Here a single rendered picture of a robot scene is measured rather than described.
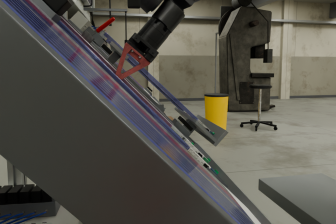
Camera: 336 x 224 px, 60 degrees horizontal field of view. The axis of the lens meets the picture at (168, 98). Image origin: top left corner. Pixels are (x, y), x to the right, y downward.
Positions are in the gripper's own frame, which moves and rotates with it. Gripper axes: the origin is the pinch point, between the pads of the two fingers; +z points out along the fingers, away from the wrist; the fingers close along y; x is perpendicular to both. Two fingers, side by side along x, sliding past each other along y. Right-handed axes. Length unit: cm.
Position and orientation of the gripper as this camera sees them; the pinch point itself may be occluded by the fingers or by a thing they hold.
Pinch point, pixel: (119, 75)
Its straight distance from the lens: 66.0
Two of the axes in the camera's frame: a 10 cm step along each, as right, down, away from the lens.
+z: -6.4, 7.7, 0.0
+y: 1.5, 1.2, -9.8
